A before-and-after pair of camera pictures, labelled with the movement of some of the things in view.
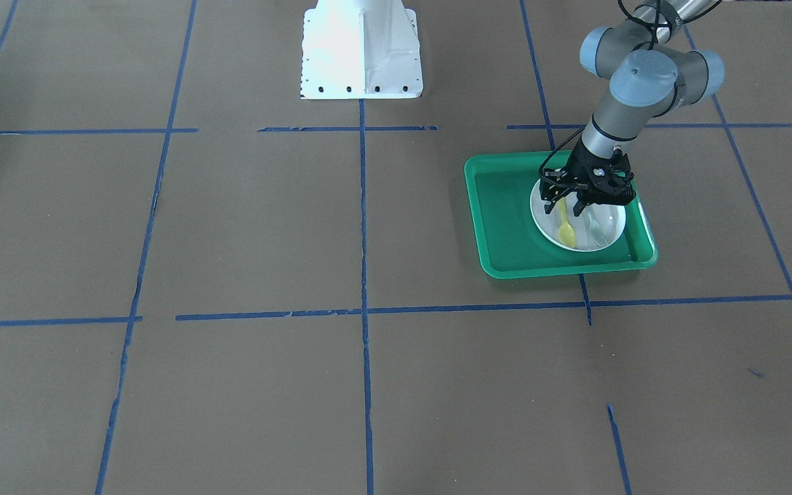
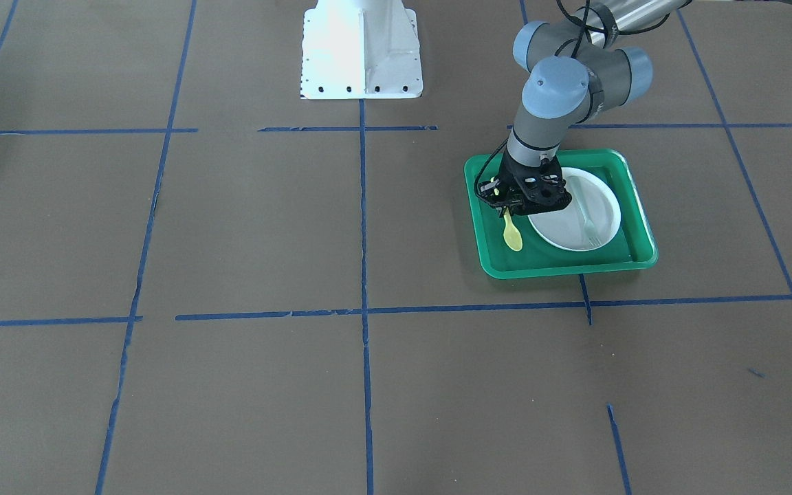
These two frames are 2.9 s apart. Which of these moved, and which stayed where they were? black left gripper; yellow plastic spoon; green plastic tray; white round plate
Moved: yellow plastic spoon; black left gripper
Stayed: white round plate; green plastic tray
